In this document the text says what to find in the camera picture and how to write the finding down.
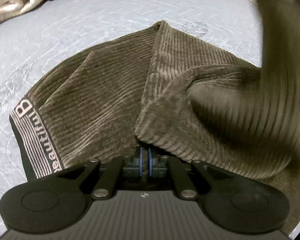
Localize brown corduroy pants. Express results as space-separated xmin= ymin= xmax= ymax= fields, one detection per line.
xmin=10 ymin=0 xmax=300 ymax=233

